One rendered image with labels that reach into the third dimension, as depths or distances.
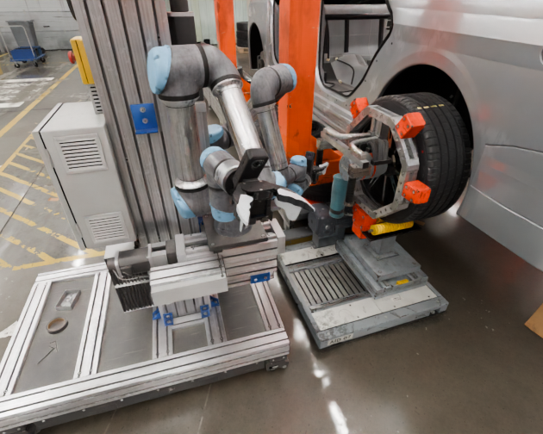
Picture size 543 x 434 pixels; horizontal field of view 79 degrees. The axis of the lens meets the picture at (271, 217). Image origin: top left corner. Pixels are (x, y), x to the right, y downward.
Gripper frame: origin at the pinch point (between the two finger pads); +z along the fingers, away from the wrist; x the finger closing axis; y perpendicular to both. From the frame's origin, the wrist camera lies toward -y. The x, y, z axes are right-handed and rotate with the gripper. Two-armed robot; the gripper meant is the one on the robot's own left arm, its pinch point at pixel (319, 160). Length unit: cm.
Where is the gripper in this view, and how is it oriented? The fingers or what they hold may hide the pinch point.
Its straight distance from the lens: 183.3
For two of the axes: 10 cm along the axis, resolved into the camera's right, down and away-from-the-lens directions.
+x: 8.9, 2.5, -3.7
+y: 0.0, 8.3, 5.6
